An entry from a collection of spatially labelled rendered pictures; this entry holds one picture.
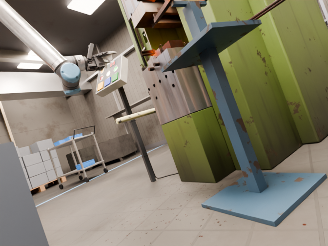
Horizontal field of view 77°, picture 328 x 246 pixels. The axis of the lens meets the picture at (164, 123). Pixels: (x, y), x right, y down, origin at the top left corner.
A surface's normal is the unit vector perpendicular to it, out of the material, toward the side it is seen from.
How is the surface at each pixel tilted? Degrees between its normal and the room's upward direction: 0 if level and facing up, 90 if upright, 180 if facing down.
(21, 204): 90
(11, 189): 90
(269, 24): 90
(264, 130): 90
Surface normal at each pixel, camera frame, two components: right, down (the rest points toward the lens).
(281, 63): -0.79, 0.27
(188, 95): 0.51, -0.21
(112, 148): -0.37, 0.11
